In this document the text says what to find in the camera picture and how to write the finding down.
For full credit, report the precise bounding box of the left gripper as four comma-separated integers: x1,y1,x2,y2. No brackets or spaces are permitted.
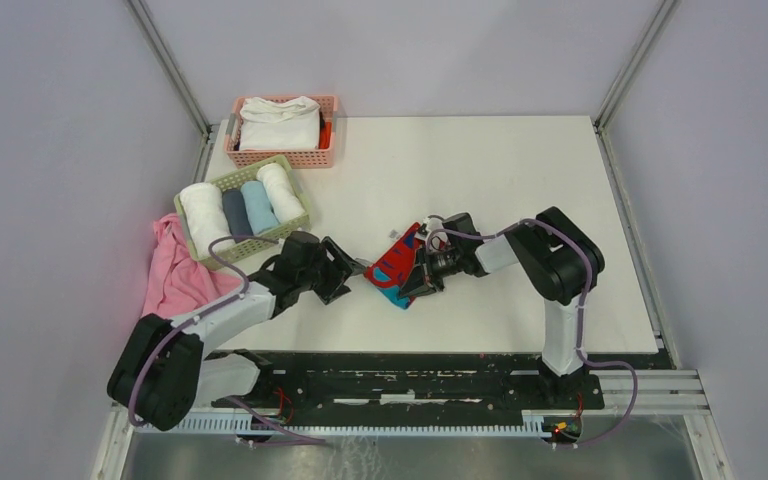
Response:
297,236,367,305

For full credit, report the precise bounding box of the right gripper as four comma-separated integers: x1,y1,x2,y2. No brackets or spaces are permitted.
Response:
399,245,462,301

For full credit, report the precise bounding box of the red and teal patterned towel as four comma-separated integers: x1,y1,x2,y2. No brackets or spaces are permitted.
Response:
363,222,423,310

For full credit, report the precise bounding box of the white towel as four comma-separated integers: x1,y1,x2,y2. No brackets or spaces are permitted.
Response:
239,96,320,151
179,182,231,258
256,163,305,223

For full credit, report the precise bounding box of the light blue towel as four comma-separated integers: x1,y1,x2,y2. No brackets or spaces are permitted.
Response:
240,181,279,234

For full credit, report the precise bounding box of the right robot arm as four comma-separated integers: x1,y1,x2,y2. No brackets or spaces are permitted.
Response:
396,207,605,408

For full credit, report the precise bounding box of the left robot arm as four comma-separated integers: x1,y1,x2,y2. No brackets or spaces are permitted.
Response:
106,231,366,431

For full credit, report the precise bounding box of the pink plastic basket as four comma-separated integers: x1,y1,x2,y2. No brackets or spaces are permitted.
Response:
224,95,339,168

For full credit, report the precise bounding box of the rolled dark blue towel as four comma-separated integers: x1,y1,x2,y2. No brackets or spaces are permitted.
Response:
222,189,253,236

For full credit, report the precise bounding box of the rolled white towel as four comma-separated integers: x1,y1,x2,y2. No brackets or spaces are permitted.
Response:
179,182,231,258

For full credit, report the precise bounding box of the pink towel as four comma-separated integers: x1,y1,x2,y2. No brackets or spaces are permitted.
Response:
141,213,241,318

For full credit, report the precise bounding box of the folded white towel in basket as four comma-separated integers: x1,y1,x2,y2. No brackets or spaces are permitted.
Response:
239,96,320,151

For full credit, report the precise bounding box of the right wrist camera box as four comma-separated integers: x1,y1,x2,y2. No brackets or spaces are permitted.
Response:
416,214,444,241

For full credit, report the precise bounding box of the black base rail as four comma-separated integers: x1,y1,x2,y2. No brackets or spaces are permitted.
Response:
239,351,605,427

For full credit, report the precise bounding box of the white cable duct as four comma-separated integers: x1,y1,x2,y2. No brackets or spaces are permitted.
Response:
168,410,551,440

